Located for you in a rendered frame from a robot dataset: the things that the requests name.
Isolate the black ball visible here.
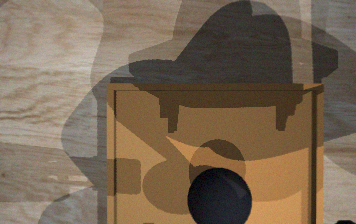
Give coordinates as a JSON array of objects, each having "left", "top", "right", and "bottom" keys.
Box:
[{"left": 187, "top": 167, "right": 252, "bottom": 224}]

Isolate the tan rimmed square tray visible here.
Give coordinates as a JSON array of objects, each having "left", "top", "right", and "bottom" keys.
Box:
[{"left": 107, "top": 83, "right": 324, "bottom": 224}]

